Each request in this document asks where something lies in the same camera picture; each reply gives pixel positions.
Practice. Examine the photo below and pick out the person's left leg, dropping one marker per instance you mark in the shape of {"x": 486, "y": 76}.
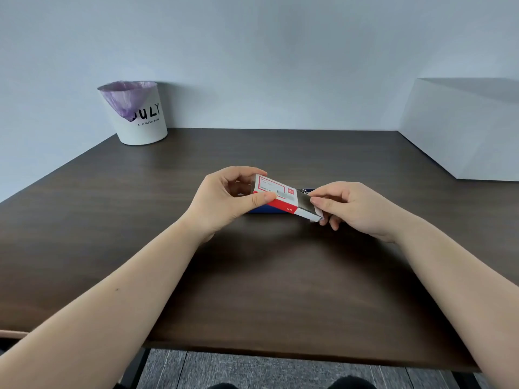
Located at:
{"x": 223, "y": 386}

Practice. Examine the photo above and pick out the large white box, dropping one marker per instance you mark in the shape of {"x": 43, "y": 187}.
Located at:
{"x": 462, "y": 125}

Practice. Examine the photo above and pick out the black metal table leg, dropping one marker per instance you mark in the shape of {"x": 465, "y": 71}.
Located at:
{"x": 466, "y": 380}
{"x": 136, "y": 368}

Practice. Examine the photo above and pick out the person's right hand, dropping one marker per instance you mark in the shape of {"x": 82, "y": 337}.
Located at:
{"x": 361, "y": 208}

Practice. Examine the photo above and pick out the person's right leg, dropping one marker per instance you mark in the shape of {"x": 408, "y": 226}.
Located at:
{"x": 352, "y": 383}

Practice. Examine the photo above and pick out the person's right thumb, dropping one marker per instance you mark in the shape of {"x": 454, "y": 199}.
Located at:
{"x": 326, "y": 206}

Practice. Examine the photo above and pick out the white round trash bin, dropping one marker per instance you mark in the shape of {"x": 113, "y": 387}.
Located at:
{"x": 142, "y": 127}

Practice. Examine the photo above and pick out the person's left hand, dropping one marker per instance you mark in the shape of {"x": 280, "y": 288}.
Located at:
{"x": 213, "y": 206}

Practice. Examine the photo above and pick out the red and white staple box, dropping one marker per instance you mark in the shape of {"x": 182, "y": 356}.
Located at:
{"x": 279, "y": 189}

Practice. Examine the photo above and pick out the person's leg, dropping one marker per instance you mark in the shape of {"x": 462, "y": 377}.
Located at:
{"x": 352, "y": 383}
{"x": 223, "y": 386}

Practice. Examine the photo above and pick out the person's left thumb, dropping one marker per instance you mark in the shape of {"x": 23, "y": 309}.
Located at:
{"x": 253, "y": 201}

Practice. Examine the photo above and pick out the person's right forearm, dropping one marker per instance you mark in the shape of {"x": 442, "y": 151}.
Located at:
{"x": 458, "y": 287}

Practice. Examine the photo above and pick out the purple plastic bin liner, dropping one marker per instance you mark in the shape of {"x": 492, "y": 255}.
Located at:
{"x": 126, "y": 97}

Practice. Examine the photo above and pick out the person's left forearm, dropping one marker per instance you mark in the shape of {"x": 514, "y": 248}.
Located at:
{"x": 101, "y": 307}

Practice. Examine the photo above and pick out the blue stapler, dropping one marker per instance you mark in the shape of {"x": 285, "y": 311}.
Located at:
{"x": 266, "y": 209}

